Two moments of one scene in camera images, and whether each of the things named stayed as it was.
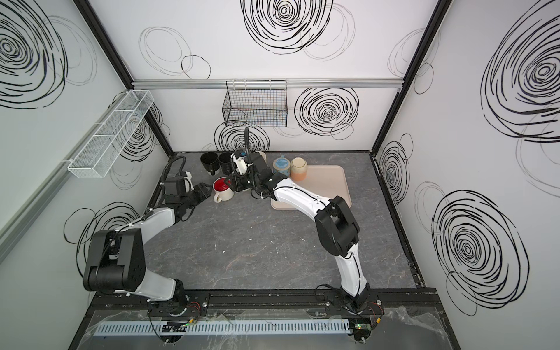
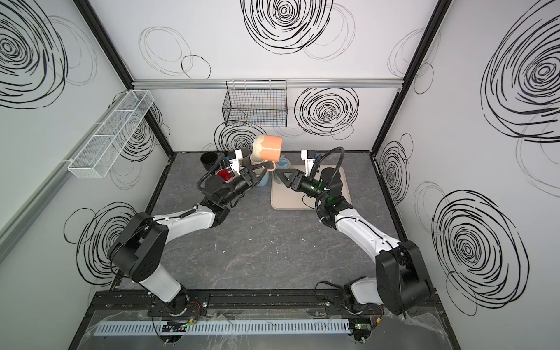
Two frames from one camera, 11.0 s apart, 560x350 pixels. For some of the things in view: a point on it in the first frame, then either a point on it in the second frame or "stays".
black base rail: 401,301 stays
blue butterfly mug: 281,165 stays
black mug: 210,160 stays
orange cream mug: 298,168 -> 268,148
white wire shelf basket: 109,138 stays
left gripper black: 200,192 -> 247,177
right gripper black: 243,176 -> 296,179
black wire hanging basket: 256,103 stays
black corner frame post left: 91,19 stays
